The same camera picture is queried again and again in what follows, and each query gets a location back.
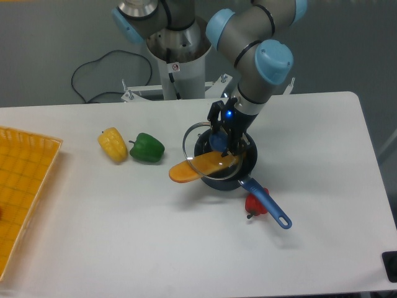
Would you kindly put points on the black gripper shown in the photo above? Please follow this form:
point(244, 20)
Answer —
point(228, 127)

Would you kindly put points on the glass pot lid blue knob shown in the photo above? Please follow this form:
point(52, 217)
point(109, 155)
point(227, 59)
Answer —
point(195, 142)

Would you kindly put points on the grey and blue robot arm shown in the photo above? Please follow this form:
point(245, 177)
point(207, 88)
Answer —
point(246, 40)

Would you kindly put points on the orange bread loaf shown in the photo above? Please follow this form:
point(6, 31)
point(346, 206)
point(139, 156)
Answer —
point(209, 165)

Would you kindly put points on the dark blue saucepan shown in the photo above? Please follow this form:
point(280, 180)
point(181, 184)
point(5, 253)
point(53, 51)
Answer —
point(253, 187)

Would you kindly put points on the red toy pepper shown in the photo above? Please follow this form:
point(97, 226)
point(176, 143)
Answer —
point(254, 207)

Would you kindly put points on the green toy pepper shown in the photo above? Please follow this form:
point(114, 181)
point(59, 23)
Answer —
point(146, 148)

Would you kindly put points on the yellow toy corn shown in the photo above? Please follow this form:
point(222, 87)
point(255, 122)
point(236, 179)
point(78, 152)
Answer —
point(112, 143)

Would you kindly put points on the yellow plastic basket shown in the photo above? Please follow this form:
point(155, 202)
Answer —
point(26, 160)

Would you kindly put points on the black corner object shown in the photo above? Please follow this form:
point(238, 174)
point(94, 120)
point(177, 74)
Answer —
point(390, 263)

